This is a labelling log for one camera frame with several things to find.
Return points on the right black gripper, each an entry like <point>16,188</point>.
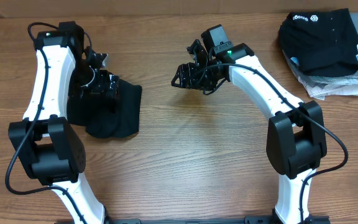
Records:
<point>188,78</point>

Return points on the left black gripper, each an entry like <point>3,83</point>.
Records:
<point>100,88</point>

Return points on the black t-shirt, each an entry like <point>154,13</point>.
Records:
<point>104,118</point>

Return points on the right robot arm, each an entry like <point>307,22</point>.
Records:
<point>296,139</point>

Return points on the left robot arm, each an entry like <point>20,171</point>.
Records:
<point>44,142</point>

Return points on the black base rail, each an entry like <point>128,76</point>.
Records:
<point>191,221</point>

